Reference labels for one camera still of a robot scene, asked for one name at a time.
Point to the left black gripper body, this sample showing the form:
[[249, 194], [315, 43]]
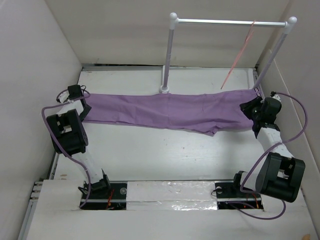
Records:
[[84, 113]]

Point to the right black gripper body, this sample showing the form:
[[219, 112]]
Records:
[[252, 109]]

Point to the purple trousers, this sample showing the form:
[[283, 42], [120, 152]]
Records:
[[204, 113]]

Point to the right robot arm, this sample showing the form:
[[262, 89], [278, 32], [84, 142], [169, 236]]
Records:
[[277, 173]]

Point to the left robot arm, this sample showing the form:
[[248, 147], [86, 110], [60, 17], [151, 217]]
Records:
[[69, 137]]

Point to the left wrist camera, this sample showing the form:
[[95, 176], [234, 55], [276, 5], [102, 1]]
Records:
[[63, 96]]

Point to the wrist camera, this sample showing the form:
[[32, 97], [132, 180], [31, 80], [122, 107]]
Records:
[[63, 96], [275, 96]]

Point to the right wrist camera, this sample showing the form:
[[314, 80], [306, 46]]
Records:
[[275, 96]]

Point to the pink wire hanger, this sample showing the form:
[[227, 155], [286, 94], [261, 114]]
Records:
[[240, 53]]

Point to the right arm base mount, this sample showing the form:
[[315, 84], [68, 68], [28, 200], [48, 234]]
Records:
[[230, 197]]

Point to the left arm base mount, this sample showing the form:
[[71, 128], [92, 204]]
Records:
[[104, 195]]

